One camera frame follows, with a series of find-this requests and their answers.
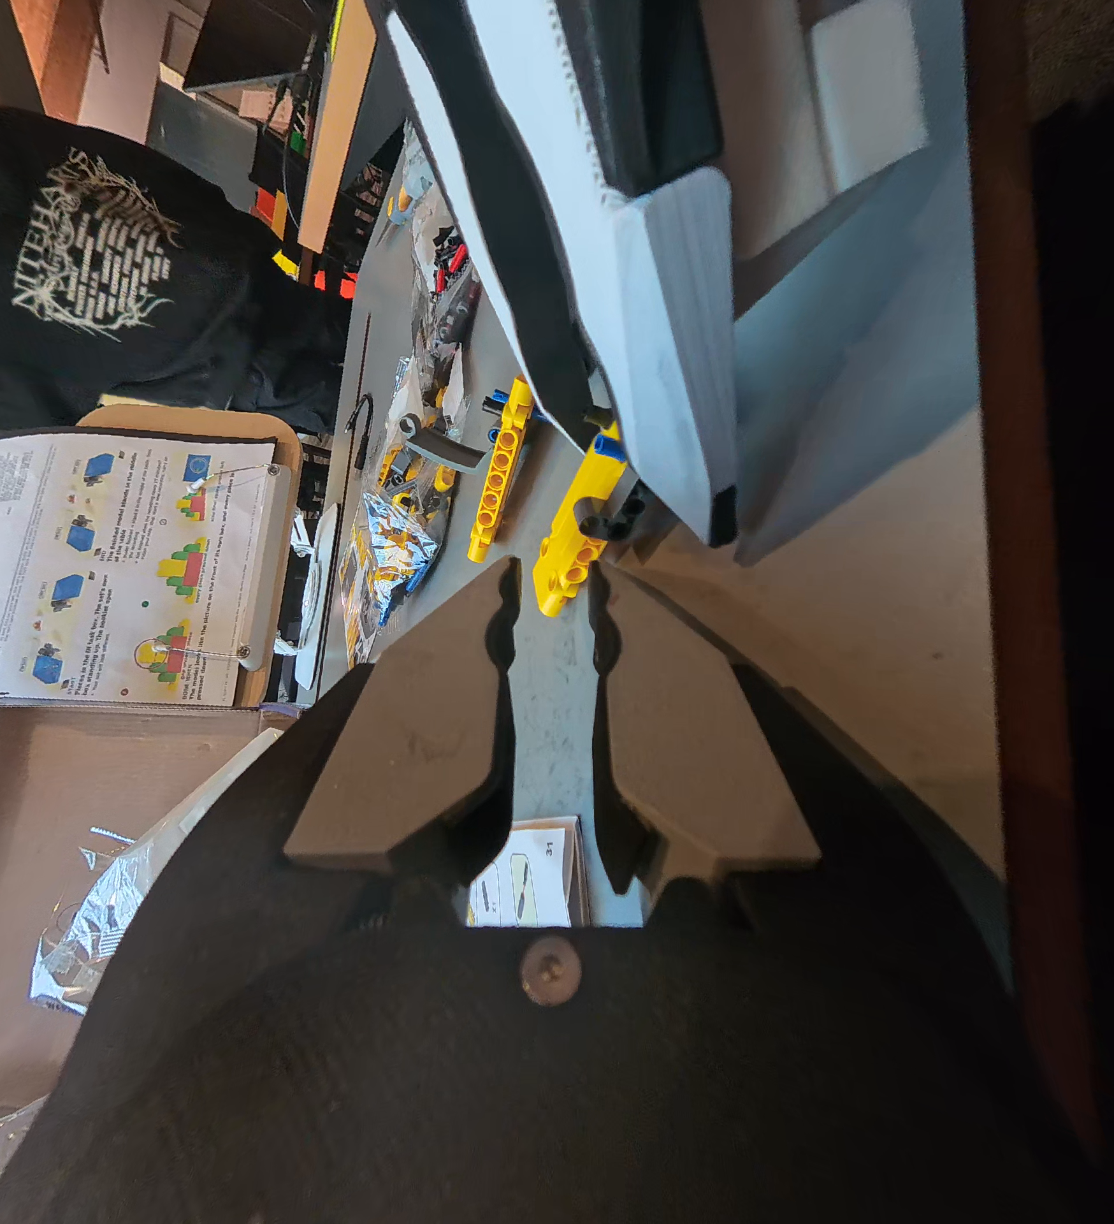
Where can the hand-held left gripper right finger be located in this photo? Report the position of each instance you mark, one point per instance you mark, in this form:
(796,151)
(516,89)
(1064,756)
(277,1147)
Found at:
(697,765)

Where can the grey curved panel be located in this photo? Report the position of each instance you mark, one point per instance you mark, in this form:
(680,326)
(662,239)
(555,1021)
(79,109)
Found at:
(448,449)

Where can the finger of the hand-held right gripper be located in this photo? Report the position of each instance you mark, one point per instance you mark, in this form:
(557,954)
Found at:
(442,133)
(654,334)

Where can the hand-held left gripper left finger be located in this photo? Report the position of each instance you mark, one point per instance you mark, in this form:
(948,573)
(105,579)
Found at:
(414,756)

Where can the blue cardboard kit box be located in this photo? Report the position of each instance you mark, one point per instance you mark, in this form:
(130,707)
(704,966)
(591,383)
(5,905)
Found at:
(60,785)

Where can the small yellow blue part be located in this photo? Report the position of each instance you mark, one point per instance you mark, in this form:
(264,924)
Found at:
(406,200)

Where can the yellow black sticker sheet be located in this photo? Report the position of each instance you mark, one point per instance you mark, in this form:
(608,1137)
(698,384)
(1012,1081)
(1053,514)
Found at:
(355,611)

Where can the beige panel with black edge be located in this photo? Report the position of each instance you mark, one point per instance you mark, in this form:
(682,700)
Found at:
(336,114)

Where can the bag of yellow grey parts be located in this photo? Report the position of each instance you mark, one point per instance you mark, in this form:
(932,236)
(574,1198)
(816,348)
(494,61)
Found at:
(393,545)

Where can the instruction booklet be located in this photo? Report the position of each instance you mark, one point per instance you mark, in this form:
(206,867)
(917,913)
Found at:
(532,861)

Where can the person's brown clothing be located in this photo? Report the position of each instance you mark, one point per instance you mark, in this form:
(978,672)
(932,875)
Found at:
(1112,573)

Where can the crumpled clear plastic bag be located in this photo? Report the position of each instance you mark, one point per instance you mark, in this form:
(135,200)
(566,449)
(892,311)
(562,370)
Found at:
(89,918)

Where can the grey desk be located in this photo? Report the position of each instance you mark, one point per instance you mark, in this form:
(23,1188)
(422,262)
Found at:
(853,668)

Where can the printed instruction sheet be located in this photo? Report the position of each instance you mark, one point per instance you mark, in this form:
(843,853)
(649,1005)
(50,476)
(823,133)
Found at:
(69,573)

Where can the yellow panel with pins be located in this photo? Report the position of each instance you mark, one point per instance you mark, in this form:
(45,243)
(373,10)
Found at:
(494,489)

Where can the silver monitor stand base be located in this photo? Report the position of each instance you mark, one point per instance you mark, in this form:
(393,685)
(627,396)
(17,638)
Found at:
(323,573)

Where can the bag of black red parts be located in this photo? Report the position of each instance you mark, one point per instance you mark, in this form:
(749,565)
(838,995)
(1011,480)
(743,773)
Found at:
(448,288)

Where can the white sheet holder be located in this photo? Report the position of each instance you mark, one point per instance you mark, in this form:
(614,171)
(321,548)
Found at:
(271,573)

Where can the wooden board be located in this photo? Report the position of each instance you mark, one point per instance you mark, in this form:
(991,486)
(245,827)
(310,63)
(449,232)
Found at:
(185,417)

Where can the yellow panel with grey beam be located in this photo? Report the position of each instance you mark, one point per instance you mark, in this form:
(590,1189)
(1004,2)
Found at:
(571,545)

